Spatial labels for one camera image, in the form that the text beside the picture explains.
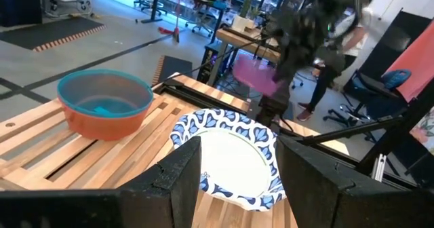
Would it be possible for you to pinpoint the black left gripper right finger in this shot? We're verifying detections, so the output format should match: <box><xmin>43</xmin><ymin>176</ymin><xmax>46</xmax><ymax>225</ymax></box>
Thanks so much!
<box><xmin>276</xmin><ymin>135</ymin><xmax>355</xmax><ymax>228</ymax></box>

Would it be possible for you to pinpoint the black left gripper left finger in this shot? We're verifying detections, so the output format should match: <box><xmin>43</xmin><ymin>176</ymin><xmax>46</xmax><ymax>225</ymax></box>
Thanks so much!
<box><xmin>117</xmin><ymin>136</ymin><xmax>203</xmax><ymax>228</ymax></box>

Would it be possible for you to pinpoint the blue patterned paper bowl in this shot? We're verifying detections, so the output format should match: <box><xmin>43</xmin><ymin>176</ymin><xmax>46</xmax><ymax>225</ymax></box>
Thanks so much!
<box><xmin>169</xmin><ymin>108</ymin><xmax>288</xmax><ymax>212</ymax></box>

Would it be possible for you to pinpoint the wooden slatted shelf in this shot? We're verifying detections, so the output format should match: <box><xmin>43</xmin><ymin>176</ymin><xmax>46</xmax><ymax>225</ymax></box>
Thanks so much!
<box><xmin>0</xmin><ymin>91</ymin><xmax>299</xmax><ymax>228</ymax></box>

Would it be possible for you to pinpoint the wooden desk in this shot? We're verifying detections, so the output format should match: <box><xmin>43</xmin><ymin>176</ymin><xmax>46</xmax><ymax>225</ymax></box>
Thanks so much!
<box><xmin>207</xmin><ymin>26</ymin><xmax>283</xmax><ymax>87</ymax></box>

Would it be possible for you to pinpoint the cactus in white pot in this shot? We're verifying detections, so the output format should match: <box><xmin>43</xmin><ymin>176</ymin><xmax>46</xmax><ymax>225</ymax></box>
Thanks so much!
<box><xmin>231</xmin><ymin>0</ymin><xmax>259</xmax><ymax>33</ymax></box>

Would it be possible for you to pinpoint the person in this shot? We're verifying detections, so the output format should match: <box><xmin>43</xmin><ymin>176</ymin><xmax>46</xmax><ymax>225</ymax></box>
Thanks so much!
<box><xmin>297</xmin><ymin>3</ymin><xmax>374</xmax><ymax>123</ymax></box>

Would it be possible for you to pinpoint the black computer tower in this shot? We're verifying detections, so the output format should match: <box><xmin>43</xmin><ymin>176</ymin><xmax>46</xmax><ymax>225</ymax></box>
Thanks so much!
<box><xmin>197</xmin><ymin>43</ymin><xmax>222</xmax><ymax>85</ymax></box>

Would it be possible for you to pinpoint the orange bowl with teal rim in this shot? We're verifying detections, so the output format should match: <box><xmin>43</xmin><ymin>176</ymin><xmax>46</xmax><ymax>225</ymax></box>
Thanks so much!
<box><xmin>56</xmin><ymin>69</ymin><xmax>155</xmax><ymax>119</ymax></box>

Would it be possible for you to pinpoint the blue office chair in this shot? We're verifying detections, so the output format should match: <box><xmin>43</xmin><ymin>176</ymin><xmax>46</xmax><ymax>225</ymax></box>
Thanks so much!
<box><xmin>323</xmin><ymin>68</ymin><xmax>413</xmax><ymax>145</ymax></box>

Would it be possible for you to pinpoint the black partition panel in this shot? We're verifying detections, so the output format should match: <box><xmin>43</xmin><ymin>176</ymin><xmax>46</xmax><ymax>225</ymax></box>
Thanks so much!
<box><xmin>342</xmin><ymin>9</ymin><xmax>434</xmax><ymax>96</ymax></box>

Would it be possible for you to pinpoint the black mat with striped edge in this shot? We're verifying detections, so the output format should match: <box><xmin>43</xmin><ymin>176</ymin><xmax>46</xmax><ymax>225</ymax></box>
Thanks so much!
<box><xmin>0</xmin><ymin>16</ymin><xmax>107</xmax><ymax>53</ymax></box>
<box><xmin>151</xmin><ymin>54</ymin><xmax>194</xmax><ymax>87</ymax></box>

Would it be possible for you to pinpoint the red broom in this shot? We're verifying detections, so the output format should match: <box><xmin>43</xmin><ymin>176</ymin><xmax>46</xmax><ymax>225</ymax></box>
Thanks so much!
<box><xmin>157</xmin><ymin>0</ymin><xmax>182</xmax><ymax>44</ymax></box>

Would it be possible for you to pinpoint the coral cloth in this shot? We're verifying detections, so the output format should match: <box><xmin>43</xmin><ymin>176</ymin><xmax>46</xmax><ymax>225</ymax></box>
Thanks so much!
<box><xmin>385</xmin><ymin>19</ymin><xmax>434</xmax><ymax>103</ymax></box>

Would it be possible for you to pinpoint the floral patterned cloth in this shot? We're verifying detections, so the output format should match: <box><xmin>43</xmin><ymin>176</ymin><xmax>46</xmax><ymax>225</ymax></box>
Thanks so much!
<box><xmin>409</xmin><ymin>107</ymin><xmax>434</xmax><ymax>155</ymax></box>

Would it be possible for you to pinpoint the black cabinet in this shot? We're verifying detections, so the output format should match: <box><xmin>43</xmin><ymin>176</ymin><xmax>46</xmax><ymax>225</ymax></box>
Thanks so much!
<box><xmin>0</xmin><ymin>0</ymin><xmax>43</xmax><ymax>27</ymax></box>

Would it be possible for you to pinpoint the silver aluminium bracket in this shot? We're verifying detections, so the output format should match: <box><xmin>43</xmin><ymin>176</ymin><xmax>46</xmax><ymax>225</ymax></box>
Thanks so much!
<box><xmin>370</xmin><ymin>153</ymin><xmax>388</xmax><ymax>183</ymax></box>

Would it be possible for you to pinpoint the black metal rig frame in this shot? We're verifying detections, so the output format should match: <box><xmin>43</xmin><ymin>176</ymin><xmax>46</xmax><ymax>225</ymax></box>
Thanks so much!
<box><xmin>297</xmin><ymin>85</ymin><xmax>434</xmax><ymax>188</ymax></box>

